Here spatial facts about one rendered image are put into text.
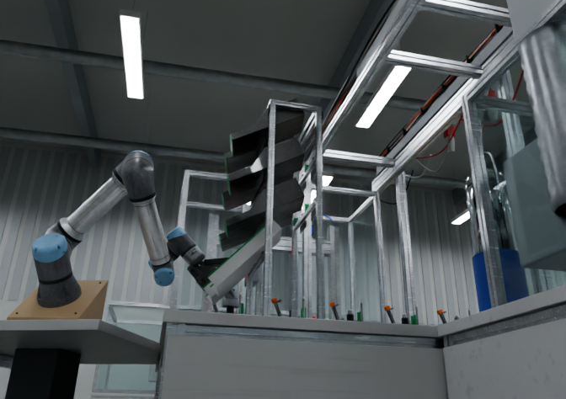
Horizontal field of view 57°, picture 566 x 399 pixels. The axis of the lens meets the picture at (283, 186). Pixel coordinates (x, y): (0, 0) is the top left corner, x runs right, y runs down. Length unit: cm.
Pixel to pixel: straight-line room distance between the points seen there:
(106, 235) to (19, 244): 153
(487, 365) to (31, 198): 1029
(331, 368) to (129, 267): 918
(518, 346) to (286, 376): 54
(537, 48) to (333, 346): 90
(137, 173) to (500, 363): 129
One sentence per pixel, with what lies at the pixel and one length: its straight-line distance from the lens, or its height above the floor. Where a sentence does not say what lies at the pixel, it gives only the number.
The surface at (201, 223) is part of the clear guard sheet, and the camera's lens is 362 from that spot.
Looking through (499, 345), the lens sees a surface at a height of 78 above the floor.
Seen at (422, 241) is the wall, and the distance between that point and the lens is 1191.
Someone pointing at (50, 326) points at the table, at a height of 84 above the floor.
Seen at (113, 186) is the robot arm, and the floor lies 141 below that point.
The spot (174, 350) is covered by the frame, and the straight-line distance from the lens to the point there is 133.
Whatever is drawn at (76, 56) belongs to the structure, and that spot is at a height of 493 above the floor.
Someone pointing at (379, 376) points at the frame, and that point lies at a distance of 144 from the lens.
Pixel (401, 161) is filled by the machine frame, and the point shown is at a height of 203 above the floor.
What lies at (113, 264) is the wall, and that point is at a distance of 1048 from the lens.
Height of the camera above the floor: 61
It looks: 24 degrees up
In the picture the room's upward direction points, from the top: 1 degrees clockwise
